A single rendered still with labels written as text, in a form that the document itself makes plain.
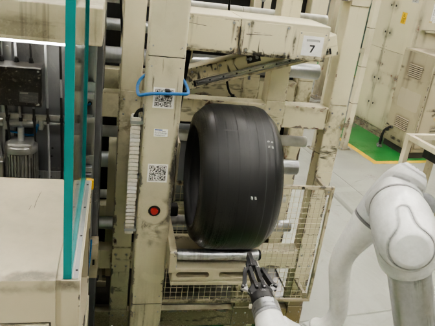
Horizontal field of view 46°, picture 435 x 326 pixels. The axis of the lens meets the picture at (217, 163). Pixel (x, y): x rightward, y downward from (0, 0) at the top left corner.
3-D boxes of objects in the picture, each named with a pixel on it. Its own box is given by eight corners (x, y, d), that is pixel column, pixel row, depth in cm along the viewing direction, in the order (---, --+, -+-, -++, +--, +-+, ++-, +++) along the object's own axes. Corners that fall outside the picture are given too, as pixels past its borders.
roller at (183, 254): (175, 247, 197) (173, 249, 202) (175, 259, 196) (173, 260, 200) (261, 248, 205) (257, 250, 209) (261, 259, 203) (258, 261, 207)
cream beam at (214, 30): (180, 50, 199) (184, 11, 194) (174, 39, 222) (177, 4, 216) (325, 63, 212) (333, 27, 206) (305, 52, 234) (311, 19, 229)
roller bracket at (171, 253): (167, 273, 195) (170, 251, 191) (160, 222, 231) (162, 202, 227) (177, 273, 195) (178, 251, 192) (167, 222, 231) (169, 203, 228)
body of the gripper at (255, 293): (279, 295, 162) (272, 275, 169) (253, 296, 160) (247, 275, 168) (274, 312, 165) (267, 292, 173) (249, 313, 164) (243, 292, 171)
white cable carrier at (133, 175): (124, 233, 199) (131, 117, 181) (124, 227, 203) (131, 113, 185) (135, 233, 200) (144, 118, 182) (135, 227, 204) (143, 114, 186)
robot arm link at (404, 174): (349, 197, 138) (353, 220, 126) (391, 145, 131) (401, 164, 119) (390, 222, 139) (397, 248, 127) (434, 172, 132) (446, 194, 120)
